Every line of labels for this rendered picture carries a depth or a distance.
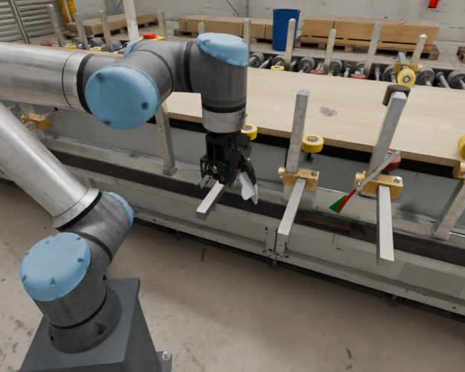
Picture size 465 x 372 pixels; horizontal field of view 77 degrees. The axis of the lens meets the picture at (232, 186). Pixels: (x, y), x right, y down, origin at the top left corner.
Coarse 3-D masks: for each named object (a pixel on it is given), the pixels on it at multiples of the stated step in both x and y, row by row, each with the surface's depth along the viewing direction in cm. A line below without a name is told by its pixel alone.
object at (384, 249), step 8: (376, 192) 93; (384, 192) 89; (376, 200) 90; (384, 200) 86; (376, 208) 87; (384, 208) 83; (376, 216) 84; (384, 216) 80; (376, 224) 81; (384, 224) 78; (376, 232) 79; (384, 232) 75; (376, 240) 77; (384, 240) 73; (392, 240) 73; (376, 248) 75; (384, 248) 71; (392, 248) 71; (376, 256) 72; (384, 256) 69; (392, 256) 69; (376, 264) 71; (384, 264) 70
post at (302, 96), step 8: (296, 96) 87; (304, 96) 86; (296, 104) 88; (304, 104) 87; (296, 112) 89; (304, 112) 88; (296, 120) 91; (304, 120) 90; (296, 128) 92; (304, 128) 95; (296, 136) 94; (296, 144) 95; (296, 152) 97; (288, 160) 100; (296, 160) 99; (288, 168) 102; (296, 168) 100; (288, 192) 107
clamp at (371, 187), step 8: (360, 176) 94; (384, 176) 93; (392, 176) 93; (368, 184) 93; (376, 184) 92; (384, 184) 91; (392, 184) 90; (400, 184) 90; (368, 192) 95; (392, 192) 92; (400, 192) 91
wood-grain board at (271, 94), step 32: (192, 96) 142; (256, 96) 142; (288, 96) 142; (320, 96) 142; (352, 96) 142; (416, 96) 142; (448, 96) 142; (288, 128) 114; (320, 128) 114; (352, 128) 114; (416, 128) 114; (448, 128) 114; (448, 160) 97
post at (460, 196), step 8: (464, 184) 83; (456, 192) 87; (464, 192) 84; (448, 200) 91; (456, 200) 86; (464, 200) 86; (448, 208) 89; (456, 208) 88; (464, 208) 87; (440, 216) 94; (448, 216) 90; (456, 216) 89; (440, 224) 93; (448, 224) 92; (440, 232) 94; (448, 232) 93
